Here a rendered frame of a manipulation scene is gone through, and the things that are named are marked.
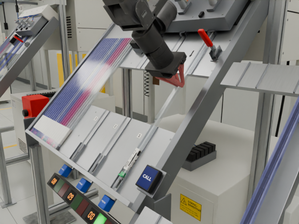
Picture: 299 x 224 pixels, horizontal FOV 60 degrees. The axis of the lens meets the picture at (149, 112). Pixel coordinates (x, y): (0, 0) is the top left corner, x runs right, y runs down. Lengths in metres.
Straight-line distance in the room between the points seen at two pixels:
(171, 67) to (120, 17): 0.17
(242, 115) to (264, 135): 1.71
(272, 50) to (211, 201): 0.50
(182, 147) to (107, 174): 0.21
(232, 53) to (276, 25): 0.20
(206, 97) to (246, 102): 1.94
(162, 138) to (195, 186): 0.29
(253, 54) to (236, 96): 1.59
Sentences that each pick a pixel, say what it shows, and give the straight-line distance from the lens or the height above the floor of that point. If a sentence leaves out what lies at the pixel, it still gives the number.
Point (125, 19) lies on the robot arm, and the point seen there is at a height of 1.11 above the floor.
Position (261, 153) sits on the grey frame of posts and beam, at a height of 0.71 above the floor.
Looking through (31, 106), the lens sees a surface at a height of 0.74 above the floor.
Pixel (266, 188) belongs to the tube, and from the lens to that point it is 0.43.
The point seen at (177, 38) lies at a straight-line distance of 0.90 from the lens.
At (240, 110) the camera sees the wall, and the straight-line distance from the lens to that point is 2.63.
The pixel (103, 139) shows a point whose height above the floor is 0.79.
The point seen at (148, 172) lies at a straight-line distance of 0.56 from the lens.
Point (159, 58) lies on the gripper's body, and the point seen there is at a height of 1.03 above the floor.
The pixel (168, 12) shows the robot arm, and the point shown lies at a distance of 0.64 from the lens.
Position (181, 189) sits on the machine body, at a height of 0.58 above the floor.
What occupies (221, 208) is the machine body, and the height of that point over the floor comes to 0.56.
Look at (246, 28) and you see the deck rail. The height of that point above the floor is 1.10.
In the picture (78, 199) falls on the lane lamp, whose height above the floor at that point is 0.66.
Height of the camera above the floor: 1.07
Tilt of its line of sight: 15 degrees down
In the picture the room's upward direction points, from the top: straight up
